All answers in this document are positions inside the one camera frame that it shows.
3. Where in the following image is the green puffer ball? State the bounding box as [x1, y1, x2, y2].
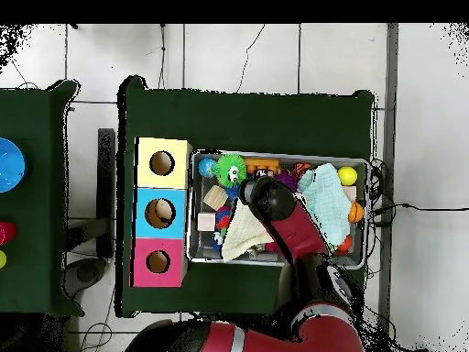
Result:
[213, 153, 247, 189]

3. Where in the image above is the cream waffle cloth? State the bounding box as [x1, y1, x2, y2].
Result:
[221, 199, 274, 263]

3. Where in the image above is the wooden box with three holes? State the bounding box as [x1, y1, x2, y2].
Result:
[129, 137, 194, 288]

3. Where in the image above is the shallow clear mesh bin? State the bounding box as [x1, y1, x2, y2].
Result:
[185, 148, 371, 270]

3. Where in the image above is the wavy wooden block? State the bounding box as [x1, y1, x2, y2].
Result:
[202, 184, 229, 211]

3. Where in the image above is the blue globe ball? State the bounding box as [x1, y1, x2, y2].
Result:
[197, 157, 218, 179]

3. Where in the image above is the wooden cube block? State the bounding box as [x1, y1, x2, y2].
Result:
[197, 212, 217, 232]

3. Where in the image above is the orange toy brick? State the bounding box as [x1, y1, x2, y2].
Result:
[244, 158, 281, 176]

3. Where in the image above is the purple spiky ball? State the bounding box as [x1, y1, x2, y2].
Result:
[274, 170, 299, 192]

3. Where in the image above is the orange black striped ball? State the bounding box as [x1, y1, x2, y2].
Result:
[291, 161, 311, 179]

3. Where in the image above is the light blue waffle cloth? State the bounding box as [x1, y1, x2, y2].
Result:
[297, 162, 353, 247]

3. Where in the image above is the yellow ball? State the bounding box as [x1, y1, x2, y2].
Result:
[336, 165, 359, 187]

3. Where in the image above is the small orange basketball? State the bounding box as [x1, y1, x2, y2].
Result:
[347, 201, 365, 224]

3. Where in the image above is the grey rounded base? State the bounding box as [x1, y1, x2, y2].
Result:
[63, 257, 107, 298]

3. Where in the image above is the dark green side table cloth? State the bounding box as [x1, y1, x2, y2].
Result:
[0, 79, 84, 316]

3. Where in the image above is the blue bowl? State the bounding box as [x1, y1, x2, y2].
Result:
[0, 137, 27, 194]

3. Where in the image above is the red toy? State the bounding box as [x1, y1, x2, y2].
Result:
[0, 220, 18, 247]

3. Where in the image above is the black cable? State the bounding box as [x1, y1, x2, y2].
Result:
[369, 202, 469, 217]

